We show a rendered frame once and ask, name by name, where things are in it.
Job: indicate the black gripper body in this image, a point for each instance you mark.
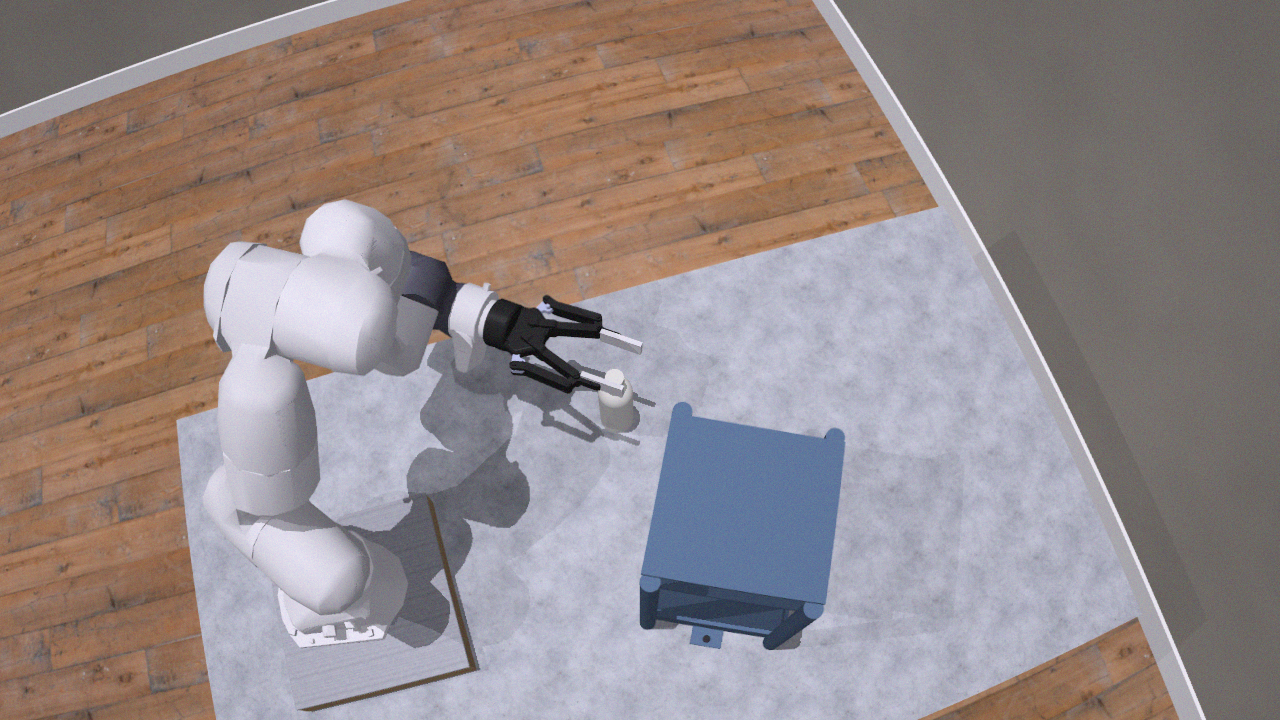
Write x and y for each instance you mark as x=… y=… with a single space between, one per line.
x=504 y=324

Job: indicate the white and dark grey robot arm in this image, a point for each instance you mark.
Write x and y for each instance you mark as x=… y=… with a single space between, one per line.
x=324 y=307

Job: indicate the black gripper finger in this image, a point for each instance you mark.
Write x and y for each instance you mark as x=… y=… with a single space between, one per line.
x=573 y=378
x=593 y=329

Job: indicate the grey bottle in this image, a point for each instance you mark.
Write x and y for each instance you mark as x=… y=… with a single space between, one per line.
x=616 y=413

